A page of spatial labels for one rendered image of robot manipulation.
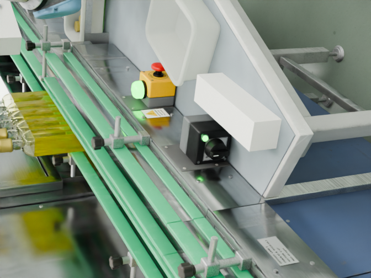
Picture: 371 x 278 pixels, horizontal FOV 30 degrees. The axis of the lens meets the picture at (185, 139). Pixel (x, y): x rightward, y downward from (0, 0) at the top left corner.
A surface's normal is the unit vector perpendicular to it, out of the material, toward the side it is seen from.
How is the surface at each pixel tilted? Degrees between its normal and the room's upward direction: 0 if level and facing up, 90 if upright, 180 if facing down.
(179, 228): 90
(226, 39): 0
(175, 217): 90
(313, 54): 90
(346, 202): 90
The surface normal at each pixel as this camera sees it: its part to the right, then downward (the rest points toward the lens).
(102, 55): 0.12, -0.88
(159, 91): 0.42, 0.46
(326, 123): 0.25, -0.67
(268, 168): -0.90, 0.10
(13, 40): 0.35, 0.74
